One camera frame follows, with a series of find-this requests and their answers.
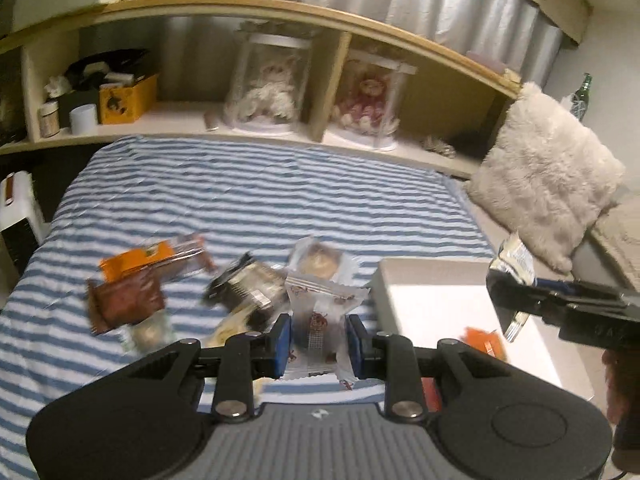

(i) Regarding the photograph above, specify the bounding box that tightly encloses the white plastic appliance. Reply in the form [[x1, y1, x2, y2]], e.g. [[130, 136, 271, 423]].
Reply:
[[0, 171, 48, 276]]

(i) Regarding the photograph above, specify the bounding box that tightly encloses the yellow cardboard box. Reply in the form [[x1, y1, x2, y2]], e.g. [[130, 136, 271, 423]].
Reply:
[[98, 74, 159, 125]]

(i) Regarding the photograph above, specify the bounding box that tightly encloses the brown snack packet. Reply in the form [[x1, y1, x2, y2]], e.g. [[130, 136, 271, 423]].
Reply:
[[86, 270, 167, 336]]

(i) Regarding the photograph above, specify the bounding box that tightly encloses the white-edged clear pastry packet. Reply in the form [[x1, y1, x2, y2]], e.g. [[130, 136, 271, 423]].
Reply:
[[287, 236, 361, 287]]

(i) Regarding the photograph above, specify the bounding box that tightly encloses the clear packet round pastry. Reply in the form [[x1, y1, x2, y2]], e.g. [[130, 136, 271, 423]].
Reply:
[[122, 310, 177, 356]]

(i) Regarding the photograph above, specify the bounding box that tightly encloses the white blue foil snack packet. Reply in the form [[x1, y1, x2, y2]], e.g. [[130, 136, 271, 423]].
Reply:
[[490, 232, 537, 343]]

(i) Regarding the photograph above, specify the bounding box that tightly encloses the beige cushion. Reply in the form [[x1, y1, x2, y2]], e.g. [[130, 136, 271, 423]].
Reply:
[[592, 200, 640, 291]]

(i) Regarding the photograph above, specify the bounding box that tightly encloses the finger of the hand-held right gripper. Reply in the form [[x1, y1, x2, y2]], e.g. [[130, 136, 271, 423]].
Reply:
[[486, 267, 553, 332], [532, 276, 581, 297]]

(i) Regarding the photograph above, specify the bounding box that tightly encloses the wooden headboard shelf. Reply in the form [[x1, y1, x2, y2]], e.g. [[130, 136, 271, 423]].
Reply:
[[0, 0, 523, 181]]

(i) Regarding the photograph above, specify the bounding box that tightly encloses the pink doll in clear case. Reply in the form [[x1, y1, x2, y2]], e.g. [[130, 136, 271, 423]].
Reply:
[[327, 50, 417, 152]]

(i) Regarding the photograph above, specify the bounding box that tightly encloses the white doll in clear case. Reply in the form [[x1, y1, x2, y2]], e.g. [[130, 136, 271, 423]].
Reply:
[[225, 22, 313, 136]]

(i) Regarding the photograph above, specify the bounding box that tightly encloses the orange snack packet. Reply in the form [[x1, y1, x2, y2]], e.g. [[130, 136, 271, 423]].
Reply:
[[462, 327, 508, 361]]

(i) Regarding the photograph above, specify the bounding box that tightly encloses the orange-label clear snack packet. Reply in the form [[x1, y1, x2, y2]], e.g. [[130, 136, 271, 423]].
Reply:
[[97, 234, 216, 286]]

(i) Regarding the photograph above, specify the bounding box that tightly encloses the red snack packet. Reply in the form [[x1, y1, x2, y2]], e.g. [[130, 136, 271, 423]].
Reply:
[[421, 377, 442, 412]]

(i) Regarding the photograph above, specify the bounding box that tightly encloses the yellowish pastry packet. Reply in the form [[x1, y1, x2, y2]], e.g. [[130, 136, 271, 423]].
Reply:
[[205, 310, 275, 350]]

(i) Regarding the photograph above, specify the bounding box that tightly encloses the white storage box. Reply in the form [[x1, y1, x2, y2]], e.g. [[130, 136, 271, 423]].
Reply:
[[372, 257, 596, 403]]

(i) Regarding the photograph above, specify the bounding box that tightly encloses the small clear jar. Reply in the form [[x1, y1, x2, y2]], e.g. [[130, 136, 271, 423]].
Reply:
[[39, 101, 60, 138]]

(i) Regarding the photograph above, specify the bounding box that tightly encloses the black bag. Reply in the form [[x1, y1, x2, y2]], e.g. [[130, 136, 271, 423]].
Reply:
[[65, 49, 151, 93]]

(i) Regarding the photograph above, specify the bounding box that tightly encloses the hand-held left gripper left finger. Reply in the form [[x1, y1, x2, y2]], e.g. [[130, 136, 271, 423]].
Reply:
[[117, 314, 292, 418]]

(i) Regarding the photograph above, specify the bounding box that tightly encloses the white cylindrical cup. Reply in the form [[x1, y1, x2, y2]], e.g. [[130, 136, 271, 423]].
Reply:
[[70, 104, 98, 136]]

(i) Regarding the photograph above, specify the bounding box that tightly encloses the blue white striped bed sheet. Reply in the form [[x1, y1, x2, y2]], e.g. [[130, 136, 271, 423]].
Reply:
[[0, 135, 506, 480]]

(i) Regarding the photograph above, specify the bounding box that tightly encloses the crumpled white tissue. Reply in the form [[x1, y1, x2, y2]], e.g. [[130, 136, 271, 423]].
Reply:
[[45, 76, 73, 98]]

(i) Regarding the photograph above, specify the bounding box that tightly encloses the fluffy cream pillow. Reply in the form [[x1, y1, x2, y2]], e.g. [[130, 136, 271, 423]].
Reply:
[[465, 81, 626, 273]]

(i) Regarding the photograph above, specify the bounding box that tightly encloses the clear packet brown-cupped pastry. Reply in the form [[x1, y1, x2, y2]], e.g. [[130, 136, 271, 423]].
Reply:
[[202, 252, 288, 321]]

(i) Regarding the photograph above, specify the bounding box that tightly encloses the green glass bottle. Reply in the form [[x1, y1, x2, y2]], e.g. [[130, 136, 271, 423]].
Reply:
[[570, 74, 593, 121]]

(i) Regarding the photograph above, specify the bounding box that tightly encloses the dark grey box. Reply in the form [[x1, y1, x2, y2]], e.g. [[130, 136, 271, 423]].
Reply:
[[57, 89, 99, 121]]

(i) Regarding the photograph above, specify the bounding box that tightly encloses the white red-print snack packet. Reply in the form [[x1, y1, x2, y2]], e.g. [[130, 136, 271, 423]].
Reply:
[[284, 275, 371, 391]]

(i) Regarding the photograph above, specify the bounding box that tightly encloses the person's right hand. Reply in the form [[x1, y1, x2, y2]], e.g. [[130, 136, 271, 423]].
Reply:
[[602, 347, 640, 428]]

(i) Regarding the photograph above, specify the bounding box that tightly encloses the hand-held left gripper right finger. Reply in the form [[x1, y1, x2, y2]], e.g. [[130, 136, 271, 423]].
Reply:
[[346, 314, 521, 421]]

